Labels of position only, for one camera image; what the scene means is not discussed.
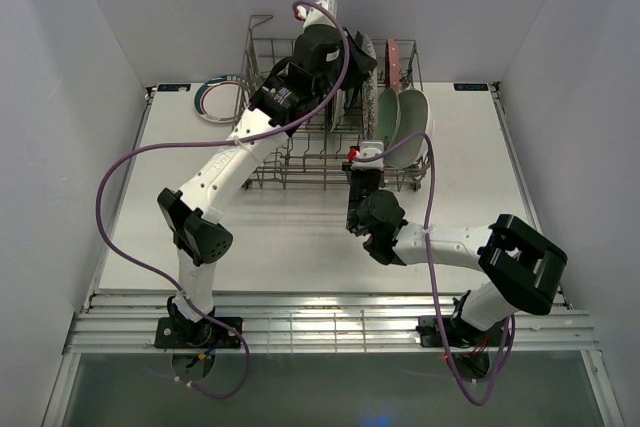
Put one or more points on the grey speckled round plate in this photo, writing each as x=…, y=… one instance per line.
x=369, y=94

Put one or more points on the white oval plate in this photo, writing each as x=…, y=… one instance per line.
x=415, y=117

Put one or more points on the xdof label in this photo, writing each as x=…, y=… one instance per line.
x=471, y=87
x=174, y=87

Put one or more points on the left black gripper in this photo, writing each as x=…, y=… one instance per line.
x=361, y=60

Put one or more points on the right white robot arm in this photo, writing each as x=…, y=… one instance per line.
x=523, y=267

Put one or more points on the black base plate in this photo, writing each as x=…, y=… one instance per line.
x=459, y=334
x=177, y=334

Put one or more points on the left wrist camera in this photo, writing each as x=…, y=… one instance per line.
x=311, y=16

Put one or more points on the grey wire dish rack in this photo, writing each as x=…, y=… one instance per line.
x=313, y=156

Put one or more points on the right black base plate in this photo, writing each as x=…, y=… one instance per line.
x=459, y=334

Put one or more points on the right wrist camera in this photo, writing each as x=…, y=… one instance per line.
x=367, y=155

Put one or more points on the pink polka dot plate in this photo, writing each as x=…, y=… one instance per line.
x=392, y=65

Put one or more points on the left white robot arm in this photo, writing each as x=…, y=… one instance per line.
x=322, y=59

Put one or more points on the left XDOF label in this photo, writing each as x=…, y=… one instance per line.
x=174, y=87

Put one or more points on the large teal red rimmed plate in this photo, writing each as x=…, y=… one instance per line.
x=335, y=111

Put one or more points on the light green floral plate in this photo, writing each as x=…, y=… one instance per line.
x=388, y=117

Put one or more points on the small teal red rimmed plate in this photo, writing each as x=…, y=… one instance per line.
x=221, y=99

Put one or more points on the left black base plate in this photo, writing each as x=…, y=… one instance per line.
x=177, y=334

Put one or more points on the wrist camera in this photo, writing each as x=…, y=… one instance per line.
x=367, y=155
x=311, y=16

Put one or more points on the right XDOF label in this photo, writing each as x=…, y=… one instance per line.
x=471, y=87

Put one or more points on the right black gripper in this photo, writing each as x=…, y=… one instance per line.
x=355, y=173

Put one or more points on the aluminium frame rail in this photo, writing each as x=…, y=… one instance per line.
x=296, y=324

